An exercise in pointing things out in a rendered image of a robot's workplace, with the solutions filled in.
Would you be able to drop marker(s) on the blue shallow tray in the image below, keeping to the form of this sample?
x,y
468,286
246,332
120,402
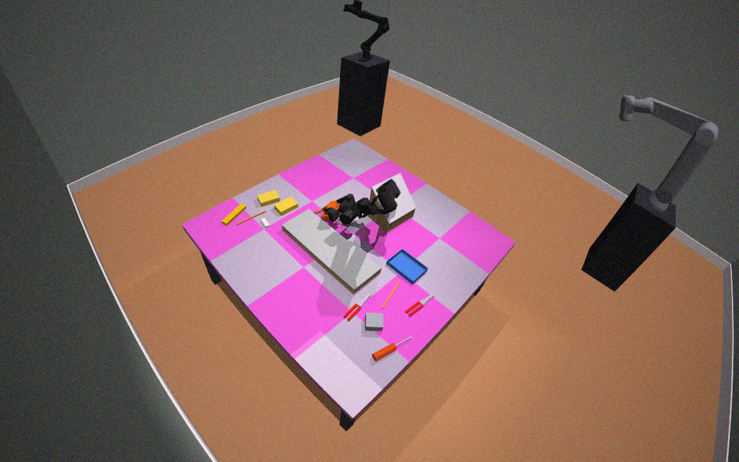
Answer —
x,y
407,266

